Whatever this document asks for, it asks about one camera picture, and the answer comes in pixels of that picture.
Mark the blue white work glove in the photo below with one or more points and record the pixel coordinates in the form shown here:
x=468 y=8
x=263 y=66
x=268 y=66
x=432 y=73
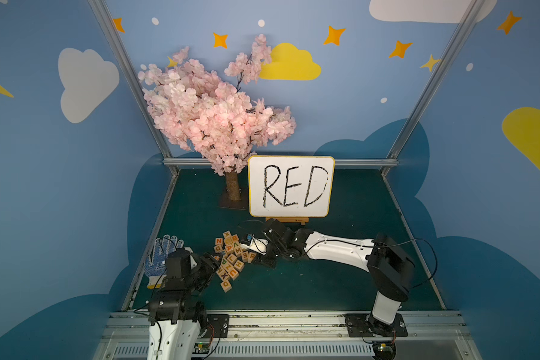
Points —
x=155 y=263

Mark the whiteboard with RED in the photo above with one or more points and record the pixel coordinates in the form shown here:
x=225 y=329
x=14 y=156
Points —
x=290 y=186

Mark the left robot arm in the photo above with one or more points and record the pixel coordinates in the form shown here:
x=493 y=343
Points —
x=175 y=319

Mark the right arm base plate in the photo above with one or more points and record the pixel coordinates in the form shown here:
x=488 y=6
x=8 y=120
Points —
x=365 y=325

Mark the pink cherry blossom tree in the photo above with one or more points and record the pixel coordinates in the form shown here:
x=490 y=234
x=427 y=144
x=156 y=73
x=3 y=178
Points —
x=198 y=111

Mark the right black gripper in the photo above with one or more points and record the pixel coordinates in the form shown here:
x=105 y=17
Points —
x=270 y=245

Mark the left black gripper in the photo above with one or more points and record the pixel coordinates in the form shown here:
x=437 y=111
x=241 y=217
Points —
x=208 y=265

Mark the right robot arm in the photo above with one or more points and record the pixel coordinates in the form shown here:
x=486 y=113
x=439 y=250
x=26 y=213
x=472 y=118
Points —
x=390 y=267

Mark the wooden block letter D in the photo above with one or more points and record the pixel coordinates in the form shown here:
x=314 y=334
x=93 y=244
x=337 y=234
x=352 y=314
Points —
x=226 y=285

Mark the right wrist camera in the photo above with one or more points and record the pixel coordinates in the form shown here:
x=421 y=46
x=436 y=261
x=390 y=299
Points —
x=259 y=246

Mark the wooden block letter X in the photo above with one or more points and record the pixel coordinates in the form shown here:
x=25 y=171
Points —
x=224 y=276

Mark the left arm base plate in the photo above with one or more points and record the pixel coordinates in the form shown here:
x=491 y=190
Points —
x=216 y=326

